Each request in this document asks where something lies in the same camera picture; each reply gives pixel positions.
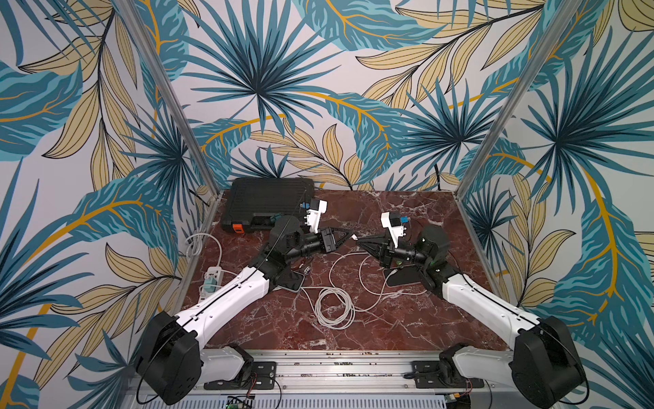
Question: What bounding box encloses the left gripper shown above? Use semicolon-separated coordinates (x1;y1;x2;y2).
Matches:
285;225;354;262

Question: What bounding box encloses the phone with light case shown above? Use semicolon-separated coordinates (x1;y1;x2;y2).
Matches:
277;271;306;293

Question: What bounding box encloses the white charging cable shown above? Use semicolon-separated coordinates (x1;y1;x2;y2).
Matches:
299;233;430;331

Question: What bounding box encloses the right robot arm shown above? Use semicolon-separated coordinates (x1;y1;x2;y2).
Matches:
357;225;589;408

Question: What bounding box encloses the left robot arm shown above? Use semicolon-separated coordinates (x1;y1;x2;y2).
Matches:
133;216;354;405

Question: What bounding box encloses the black plastic tool case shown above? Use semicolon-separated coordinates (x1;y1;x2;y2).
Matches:
221;177;314;234

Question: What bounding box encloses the white power strip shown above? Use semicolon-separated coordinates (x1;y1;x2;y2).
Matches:
199;266;223;301

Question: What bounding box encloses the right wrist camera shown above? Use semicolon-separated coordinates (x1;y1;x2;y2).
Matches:
381;211;409;248

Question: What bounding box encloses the white power strip cord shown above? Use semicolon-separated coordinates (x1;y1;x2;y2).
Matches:
185;232;224;269

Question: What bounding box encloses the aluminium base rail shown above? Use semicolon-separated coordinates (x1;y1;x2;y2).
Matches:
116;349;558;409

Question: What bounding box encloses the right aluminium frame post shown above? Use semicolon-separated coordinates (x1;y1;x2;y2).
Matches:
455;1;582;205

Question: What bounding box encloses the aluminium frame post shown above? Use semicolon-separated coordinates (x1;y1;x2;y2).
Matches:
114;0;221;199
455;1;582;205

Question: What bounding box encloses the left aluminium frame post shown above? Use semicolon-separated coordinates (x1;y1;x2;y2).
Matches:
114;0;221;199

